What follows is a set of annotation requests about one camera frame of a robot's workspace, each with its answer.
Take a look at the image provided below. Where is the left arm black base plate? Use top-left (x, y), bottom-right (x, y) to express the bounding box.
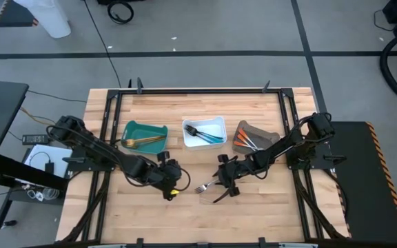
top-left (62, 145), bottom-right (117, 172)

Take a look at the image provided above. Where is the teal plastic bin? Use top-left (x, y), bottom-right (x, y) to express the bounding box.
top-left (121, 119), bottom-right (169, 155)

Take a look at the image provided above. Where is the coiled black cable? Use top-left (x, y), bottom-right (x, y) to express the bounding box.
top-left (107, 0), bottom-right (135, 25)

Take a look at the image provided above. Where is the orange-handled silver fork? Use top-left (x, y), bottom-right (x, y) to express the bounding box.
top-left (238, 127), bottom-right (265, 152)
top-left (194, 178), bottom-right (221, 195)
top-left (236, 133), bottom-right (263, 152)
top-left (233, 140), bottom-right (260, 152)

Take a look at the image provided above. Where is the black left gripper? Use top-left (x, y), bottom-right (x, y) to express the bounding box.
top-left (152, 150), bottom-right (183, 201)

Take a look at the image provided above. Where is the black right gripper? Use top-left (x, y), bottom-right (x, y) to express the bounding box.
top-left (213, 154), bottom-right (258, 205)

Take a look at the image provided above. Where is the white cable bundle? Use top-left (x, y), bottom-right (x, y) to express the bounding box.
top-left (25, 184), bottom-right (45, 203)

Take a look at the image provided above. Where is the large hazard-striped black platform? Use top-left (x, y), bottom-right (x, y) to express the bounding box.
top-left (325, 120), bottom-right (397, 245)

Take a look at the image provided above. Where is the yellow floor cable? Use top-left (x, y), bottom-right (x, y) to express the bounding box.
top-left (19, 105), bottom-right (57, 127)

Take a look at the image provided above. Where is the black power adapter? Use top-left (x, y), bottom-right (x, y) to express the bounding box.
top-left (21, 134), bottom-right (50, 146)

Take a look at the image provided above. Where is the black metal table frame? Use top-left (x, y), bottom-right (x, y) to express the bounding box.
top-left (57, 87), bottom-right (349, 248)

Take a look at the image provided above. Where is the black left wrist camera cable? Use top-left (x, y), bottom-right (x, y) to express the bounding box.
top-left (176, 167), bottom-right (192, 192)

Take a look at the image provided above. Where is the small hazard-striped black mat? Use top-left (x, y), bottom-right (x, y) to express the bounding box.
top-left (0, 0), bottom-right (39, 28)

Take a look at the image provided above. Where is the long black floor cable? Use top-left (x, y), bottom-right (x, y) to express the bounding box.
top-left (83, 0), bottom-right (122, 89)

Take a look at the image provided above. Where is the white plastic bin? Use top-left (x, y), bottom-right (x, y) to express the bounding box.
top-left (181, 115), bottom-right (228, 151)

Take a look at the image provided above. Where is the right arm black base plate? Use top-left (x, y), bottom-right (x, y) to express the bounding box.
top-left (285, 141), bottom-right (347, 170)

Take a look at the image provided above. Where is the thin black floor cable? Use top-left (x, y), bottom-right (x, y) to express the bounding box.
top-left (26, 90), bottom-right (88, 103)

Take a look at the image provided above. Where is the grey translucent plastic bin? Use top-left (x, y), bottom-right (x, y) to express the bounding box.
top-left (232, 119), bottom-right (281, 156)

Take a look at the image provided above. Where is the white wrapped post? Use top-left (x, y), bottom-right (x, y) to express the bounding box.
top-left (13, 0), bottom-right (72, 39)

